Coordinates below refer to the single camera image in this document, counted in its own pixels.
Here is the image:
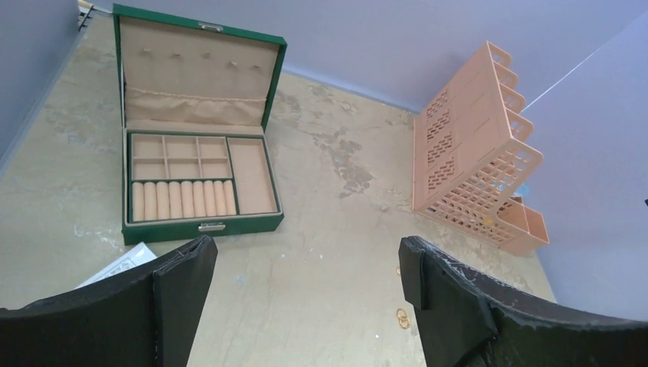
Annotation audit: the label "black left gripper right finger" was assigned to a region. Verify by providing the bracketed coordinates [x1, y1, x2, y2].
[398, 236, 647, 366]

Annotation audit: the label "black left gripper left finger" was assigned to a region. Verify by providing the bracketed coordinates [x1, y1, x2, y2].
[1, 235, 218, 366]

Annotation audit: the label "green jewelry box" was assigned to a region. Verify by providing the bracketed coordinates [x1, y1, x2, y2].
[112, 4, 287, 245]

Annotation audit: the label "peach plastic file organizer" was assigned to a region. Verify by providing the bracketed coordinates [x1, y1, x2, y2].
[412, 42, 549, 255]

